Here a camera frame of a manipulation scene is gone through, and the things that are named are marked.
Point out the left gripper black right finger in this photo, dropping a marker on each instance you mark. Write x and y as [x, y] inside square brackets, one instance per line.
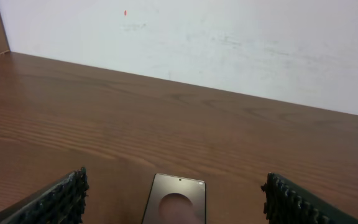
[288, 203]

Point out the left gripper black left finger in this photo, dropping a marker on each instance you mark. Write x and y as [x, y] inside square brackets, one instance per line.
[62, 201]

